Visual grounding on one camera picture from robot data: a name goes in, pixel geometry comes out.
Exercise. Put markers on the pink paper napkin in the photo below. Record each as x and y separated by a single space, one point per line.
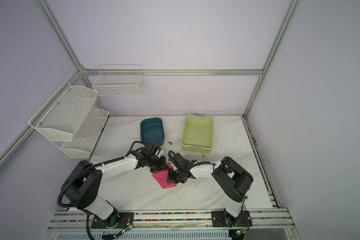
162 178

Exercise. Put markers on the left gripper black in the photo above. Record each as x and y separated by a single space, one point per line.
163 166

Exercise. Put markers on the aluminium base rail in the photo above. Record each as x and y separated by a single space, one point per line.
175 220

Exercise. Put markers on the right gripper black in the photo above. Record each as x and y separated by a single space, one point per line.
170 178

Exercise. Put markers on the dark teal plastic tub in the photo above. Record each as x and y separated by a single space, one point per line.
152 131

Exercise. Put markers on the light green perforated basket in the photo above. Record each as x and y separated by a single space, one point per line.
198 134

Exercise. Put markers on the white mesh two-tier shelf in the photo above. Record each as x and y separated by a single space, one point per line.
70 120

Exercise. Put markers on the white wire wall basket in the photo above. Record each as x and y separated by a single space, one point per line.
119 81

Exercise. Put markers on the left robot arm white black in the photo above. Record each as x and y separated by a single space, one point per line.
81 189

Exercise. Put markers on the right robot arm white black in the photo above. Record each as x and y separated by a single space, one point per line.
232 178

